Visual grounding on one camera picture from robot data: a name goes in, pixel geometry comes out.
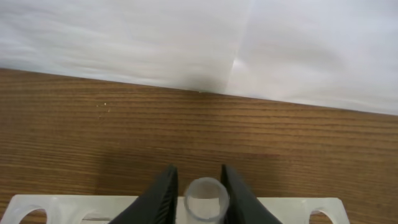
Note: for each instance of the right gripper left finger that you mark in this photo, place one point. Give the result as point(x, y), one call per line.
point(155, 205)

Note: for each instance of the white test tube rack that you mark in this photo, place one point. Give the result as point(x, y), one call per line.
point(77, 205)

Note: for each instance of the clear test tube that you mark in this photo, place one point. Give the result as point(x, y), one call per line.
point(205, 202)

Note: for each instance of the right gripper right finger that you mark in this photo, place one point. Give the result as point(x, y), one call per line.
point(242, 205)

